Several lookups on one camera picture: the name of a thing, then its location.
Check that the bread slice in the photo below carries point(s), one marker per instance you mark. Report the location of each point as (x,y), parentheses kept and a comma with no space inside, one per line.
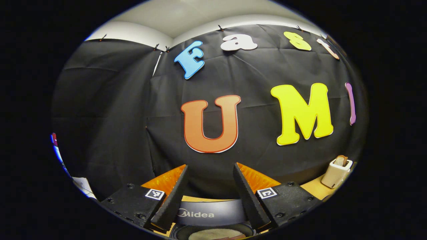
(340,161)

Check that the white side desk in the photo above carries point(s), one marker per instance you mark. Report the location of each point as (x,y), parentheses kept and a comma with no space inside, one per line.
(83,186)

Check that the white toaster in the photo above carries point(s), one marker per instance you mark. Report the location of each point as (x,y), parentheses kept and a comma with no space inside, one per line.
(335,175)

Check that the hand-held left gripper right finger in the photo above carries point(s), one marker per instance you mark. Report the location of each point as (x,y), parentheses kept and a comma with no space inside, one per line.
(248,203)

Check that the silver black rice cooker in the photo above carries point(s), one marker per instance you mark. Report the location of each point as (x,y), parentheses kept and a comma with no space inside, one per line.
(213,213)

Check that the black backdrop cloth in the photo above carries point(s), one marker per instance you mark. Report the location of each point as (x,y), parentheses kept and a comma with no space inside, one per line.
(116,116)

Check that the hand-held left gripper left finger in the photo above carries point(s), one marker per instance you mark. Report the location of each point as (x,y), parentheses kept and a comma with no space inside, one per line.
(173,203)

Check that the computer monitor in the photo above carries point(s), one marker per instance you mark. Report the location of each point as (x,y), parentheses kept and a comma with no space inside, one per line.
(58,153)

